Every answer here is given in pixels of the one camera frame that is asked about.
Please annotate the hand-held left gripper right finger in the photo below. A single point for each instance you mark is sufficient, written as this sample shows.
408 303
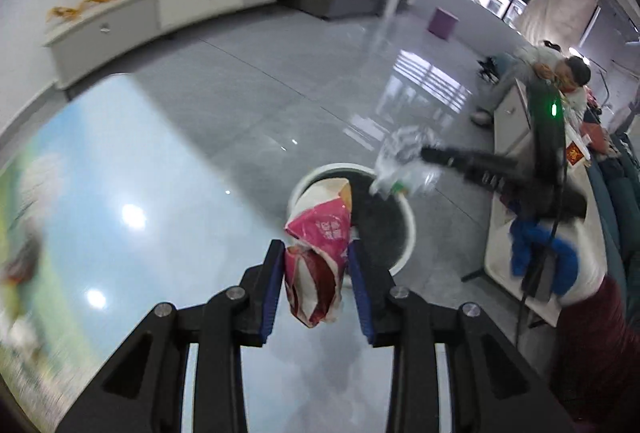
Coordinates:
361 288

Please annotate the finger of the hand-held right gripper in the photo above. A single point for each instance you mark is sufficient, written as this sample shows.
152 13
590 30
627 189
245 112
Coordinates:
455 157
487 180

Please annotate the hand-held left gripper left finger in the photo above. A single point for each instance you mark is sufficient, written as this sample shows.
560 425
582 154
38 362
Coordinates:
272 293

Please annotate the red and white wrapper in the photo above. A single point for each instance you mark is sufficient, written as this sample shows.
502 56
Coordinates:
312 288

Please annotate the printed clear plastic bag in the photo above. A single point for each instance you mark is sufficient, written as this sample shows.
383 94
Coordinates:
405 163

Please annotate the white trash bin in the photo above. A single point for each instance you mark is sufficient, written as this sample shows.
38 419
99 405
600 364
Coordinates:
407 233

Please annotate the pink tissue packet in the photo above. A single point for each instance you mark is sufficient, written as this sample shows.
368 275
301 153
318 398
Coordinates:
322 223

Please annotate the person's right forearm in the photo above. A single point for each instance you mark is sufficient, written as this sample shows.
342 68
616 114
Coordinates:
595 348

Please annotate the person's right hand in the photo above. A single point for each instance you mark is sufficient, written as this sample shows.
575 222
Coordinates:
537 243

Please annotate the white desk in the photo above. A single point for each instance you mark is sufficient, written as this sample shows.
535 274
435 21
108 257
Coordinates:
500 233

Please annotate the teal sofa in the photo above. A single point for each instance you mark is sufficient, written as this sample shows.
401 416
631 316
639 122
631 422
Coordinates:
617 208

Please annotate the purple stool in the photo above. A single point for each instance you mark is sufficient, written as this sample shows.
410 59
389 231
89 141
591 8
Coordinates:
442 23

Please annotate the beige curtain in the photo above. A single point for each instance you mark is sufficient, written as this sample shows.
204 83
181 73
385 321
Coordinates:
557 8

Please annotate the white television console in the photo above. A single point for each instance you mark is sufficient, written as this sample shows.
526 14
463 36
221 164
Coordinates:
165 8

